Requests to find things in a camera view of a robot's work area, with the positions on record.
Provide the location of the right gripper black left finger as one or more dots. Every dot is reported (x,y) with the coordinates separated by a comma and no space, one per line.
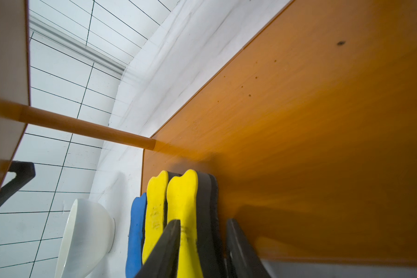
(163,260)

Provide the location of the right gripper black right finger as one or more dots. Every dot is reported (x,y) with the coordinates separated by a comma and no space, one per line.
(242,260)

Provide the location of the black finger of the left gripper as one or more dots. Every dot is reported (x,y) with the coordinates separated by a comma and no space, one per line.
(25,172)

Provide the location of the yellow bottom eraser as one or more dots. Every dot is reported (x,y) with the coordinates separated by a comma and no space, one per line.
(193,199)
(156,211)

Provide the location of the blue bottom eraser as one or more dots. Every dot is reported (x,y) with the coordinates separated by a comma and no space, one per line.
(136,236)

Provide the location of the orange two-tier shelf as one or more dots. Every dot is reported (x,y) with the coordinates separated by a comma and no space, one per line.
(311,132)

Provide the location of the white upturned bowl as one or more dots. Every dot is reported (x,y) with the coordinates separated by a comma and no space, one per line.
(88,237)

